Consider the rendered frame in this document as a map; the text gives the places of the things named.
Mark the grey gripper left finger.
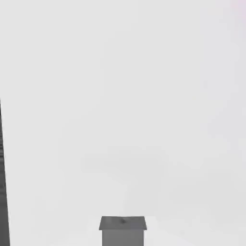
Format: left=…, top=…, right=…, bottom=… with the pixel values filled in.
left=98, top=216, right=123, bottom=246

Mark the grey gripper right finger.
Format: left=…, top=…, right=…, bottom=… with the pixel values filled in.
left=123, top=216, right=148, bottom=246

